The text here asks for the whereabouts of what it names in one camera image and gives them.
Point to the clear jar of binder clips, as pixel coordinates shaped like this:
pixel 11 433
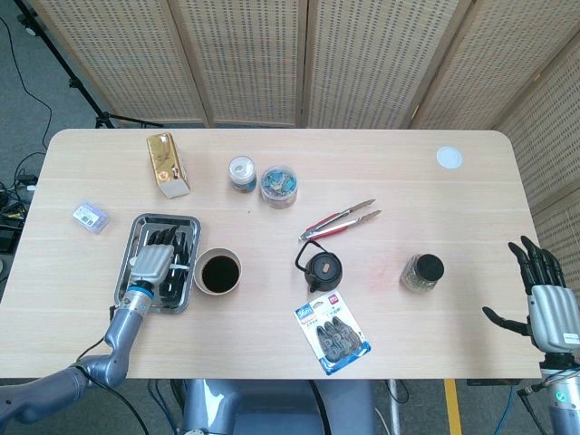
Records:
pixel 279 186

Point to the black tripod stand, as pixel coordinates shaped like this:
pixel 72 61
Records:
pixel 77 86

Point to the white plastic spoon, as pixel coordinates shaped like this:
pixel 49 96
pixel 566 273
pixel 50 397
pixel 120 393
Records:
pixel 182 269

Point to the blue correction tape blister pack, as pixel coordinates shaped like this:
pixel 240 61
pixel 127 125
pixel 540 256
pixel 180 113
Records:
pixel 335 335

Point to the white metal table leg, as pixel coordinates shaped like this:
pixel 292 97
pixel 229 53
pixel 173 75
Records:
pixel 396 403

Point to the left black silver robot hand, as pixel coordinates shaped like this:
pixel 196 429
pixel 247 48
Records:
pixel 154 265

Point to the black cast iron teapot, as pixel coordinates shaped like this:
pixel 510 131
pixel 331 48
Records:
pixel 324 269

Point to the small clear purple plastic box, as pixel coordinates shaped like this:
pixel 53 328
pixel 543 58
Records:
pixel 90 217

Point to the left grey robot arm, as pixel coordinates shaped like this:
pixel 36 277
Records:
pixel 118 337

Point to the cup of dark liquid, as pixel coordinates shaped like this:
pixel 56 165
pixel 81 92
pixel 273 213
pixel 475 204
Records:
pixel 220 274

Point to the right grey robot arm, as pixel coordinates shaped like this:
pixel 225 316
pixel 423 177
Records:
pixel 564 408

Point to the glass herb jar black lid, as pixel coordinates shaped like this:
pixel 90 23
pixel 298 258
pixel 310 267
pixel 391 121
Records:
pixel 428 268

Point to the small jar with blue label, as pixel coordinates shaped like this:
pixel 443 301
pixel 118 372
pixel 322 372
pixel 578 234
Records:
pixel 241 171

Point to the white round lid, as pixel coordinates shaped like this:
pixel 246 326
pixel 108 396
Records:
pixel 450 157

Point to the stainless steel rectangular tray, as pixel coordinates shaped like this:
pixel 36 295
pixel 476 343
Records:
pixel 195 235

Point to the gold carton box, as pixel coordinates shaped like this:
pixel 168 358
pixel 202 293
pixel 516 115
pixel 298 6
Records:
pixel 165 158

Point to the woven bamboo folding screen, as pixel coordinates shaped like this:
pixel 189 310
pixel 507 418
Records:
pixel 254 59

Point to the grey robot base column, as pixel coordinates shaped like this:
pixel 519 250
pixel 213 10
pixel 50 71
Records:
pixel 272 408

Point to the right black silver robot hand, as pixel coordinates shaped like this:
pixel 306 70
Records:
pixel 555 317

